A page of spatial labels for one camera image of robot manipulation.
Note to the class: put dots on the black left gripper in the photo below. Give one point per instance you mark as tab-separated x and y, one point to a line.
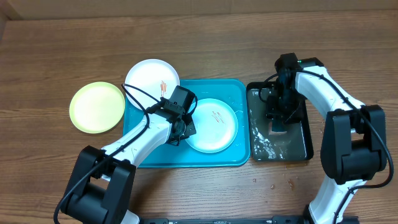
191	129

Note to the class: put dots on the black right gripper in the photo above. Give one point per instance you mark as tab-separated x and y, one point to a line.
296	117

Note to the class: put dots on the light blue plate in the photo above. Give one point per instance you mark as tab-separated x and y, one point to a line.
216	126

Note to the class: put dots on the yellow-green plate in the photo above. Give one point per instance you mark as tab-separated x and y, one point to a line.
97	107

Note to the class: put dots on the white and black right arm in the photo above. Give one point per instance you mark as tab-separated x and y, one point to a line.
354	153

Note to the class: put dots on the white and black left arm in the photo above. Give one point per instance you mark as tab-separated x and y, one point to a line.
100	185

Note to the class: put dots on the black water tray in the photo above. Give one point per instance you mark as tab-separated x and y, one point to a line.
294	145

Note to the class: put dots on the teal plastic tray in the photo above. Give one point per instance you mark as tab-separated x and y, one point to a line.
233	93

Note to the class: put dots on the white plate with red stain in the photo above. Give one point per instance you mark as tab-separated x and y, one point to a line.
156	77

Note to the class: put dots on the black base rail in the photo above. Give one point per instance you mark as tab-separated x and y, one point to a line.
273	220

